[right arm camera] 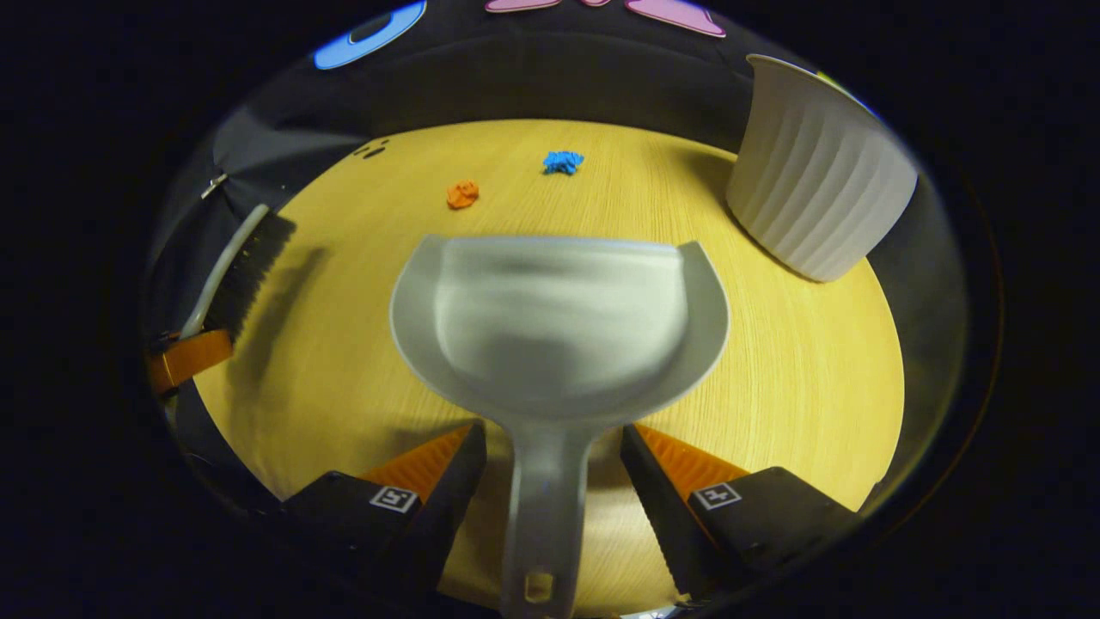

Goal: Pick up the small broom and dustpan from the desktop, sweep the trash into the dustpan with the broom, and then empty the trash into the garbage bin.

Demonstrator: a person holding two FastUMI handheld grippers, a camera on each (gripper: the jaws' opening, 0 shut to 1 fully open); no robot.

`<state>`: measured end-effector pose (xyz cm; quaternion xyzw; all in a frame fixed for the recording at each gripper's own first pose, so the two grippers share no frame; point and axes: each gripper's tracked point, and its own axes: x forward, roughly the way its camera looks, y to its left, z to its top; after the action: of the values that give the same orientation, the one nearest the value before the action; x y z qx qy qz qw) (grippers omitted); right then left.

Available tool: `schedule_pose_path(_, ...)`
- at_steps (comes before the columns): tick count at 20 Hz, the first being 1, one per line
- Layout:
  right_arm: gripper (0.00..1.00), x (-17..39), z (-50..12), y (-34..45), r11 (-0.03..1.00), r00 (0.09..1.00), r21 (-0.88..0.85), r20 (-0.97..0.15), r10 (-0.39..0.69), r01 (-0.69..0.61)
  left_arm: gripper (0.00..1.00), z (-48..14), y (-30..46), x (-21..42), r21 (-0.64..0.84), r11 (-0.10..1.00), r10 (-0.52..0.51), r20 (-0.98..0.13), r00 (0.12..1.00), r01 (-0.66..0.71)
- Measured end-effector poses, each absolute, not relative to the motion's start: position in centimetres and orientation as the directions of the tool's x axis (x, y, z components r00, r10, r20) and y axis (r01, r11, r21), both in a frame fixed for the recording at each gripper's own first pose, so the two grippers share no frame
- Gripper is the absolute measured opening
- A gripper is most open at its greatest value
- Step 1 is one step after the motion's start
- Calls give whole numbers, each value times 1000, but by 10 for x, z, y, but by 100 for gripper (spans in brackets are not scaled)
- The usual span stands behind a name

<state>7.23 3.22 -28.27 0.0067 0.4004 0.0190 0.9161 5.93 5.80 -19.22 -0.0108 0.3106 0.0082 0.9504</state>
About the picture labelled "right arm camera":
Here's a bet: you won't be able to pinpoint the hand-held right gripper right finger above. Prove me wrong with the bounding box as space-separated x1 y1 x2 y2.
619 423 860 603

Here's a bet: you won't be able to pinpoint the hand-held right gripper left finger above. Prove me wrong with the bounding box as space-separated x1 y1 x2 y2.
279 420 488 603

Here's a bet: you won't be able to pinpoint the small white broom black bristles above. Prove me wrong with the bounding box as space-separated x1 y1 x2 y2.
176 204 297 343

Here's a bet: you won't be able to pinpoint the white dustpan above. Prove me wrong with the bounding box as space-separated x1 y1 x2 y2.
389 234 731 619

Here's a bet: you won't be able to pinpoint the white ribbed garbage bin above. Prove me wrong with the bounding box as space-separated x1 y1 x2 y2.
724 53 919 283

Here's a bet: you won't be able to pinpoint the wooden desktop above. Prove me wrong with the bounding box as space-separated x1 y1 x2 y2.
193 119 906 616

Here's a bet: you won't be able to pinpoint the black backdrop cloth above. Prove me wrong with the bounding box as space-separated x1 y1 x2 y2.
146 0 972 517

